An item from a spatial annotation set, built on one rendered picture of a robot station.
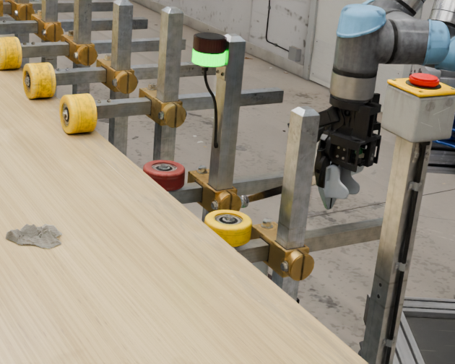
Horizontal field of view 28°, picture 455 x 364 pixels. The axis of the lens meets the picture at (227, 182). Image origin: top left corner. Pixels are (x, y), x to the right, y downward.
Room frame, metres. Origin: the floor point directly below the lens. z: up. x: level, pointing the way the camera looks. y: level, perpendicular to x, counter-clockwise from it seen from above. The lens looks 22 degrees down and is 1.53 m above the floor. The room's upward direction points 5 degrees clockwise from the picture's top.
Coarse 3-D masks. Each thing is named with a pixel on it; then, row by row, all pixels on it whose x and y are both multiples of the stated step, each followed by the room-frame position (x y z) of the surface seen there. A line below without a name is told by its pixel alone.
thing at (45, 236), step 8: (8, 232) 1.26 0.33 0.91; (16, 232) 1.26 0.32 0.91; (24, 232) 1.26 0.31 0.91; (32, 232) 1.26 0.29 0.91; (40, 232) 1.26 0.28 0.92; (48, 232) 1.25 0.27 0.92; (56, 232) 1.28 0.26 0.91; (16, 240) 1.24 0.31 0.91; (24, 240) 1.24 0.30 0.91; (32, 240) 1.25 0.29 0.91; (40, 240) 1.25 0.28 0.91; (48, 240) 1.25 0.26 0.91; (56, 240) 1.25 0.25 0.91
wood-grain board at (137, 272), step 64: (0, 128) 1.76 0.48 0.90; (0, 192) 1.43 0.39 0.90; (64, 192) 1.46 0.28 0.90; (128, 192) 1.48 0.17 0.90; (0, 256) 1.20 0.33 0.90; (64, 256) 1.21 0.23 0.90; (128, 256) 1.23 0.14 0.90; (192, 256) 1.25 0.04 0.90; (0, 320) 1.02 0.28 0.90; (64, 320) 1.03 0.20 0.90; (128, 320) 1.05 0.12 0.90; (192, 320) 1.06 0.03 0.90; (256, 320) 1.08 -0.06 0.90
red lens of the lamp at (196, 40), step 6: (198, 42) 1.58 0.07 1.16; (204, 42) 1.57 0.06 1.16; (210, 42) 1.57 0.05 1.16; (216, 42) 1.57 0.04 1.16; (222, 42) 1.58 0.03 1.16; (198, 48) 1.58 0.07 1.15; (204, 48) 1.57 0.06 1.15; (210, 48) 1.57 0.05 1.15; (216, 48) 1.57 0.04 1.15; (222, 48) 1.58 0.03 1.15
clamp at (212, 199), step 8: (192, 176) 1.67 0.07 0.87; (200, 176) 1.67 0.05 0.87; (208, 176) 1.67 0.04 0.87; (200, 184) 1.64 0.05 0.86; (208, 184) 1.63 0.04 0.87; (208, 192) 1.61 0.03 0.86; (216, 192) 1.59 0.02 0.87; (224, 192) 1.60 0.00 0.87; (232, 192) 1.60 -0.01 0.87; (208, 200) 1.61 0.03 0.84; (216, 200) 1.59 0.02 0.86; (224, 200) 1.58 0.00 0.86; (232, 200) 1.59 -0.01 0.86; (240, 200) 1.60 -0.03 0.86; (208, 208) 1.61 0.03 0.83; (216, 208) 1.58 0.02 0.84; (224, 208) 1.58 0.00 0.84; (232, 208) 1.59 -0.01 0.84
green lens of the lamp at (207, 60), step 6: (192, 54) 1.60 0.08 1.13; (198, 54) 1.58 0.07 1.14; (204, 54) 1.57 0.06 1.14; (210, 54) 1.57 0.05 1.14; (216, 54) 1.58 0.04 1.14; (222, 54) 1.59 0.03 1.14; (192, 60) 1.59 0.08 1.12; (198, 60) 1.58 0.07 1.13; (204, 60) 1.57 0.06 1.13; (210, 60) 1.57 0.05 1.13; (216, 60) 1.58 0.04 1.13; (222, 60) 1.59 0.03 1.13
